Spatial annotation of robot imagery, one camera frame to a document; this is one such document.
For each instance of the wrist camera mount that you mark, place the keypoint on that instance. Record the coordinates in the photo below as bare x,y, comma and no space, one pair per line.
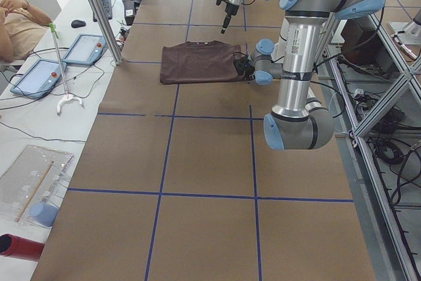
219,2
241,63

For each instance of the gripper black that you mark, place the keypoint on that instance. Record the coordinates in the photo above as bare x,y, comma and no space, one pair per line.
229,8
247,71

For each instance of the far teach pendant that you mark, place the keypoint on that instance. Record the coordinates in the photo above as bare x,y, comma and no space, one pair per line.
85,50

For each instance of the aluminium frame post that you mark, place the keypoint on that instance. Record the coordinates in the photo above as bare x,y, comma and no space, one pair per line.
97,8

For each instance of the black box white label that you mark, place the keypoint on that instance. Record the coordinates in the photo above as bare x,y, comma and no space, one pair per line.
129,12

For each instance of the red cylinder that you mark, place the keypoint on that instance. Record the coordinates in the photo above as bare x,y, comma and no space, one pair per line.
21,248

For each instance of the clear plastic bag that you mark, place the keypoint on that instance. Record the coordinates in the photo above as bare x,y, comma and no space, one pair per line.
21,177

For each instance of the wooden stick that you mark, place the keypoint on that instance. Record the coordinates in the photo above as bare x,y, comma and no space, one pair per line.
33,192

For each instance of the teach pendant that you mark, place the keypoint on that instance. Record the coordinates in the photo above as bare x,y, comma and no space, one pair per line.
38,80
85,50

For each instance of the black computer mouse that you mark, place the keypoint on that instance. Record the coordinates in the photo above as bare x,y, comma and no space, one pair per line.
78,23

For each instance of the black keyboard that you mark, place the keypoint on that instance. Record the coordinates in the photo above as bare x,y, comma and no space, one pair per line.
107,7

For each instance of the dark brown t-shirt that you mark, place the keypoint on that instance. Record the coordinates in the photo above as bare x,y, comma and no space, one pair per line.
199,62

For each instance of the near teach pendant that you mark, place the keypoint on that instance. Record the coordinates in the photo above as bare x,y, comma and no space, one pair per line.
38,80

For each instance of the person in beige shirt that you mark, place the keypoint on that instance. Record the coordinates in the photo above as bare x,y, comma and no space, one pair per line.
22,27

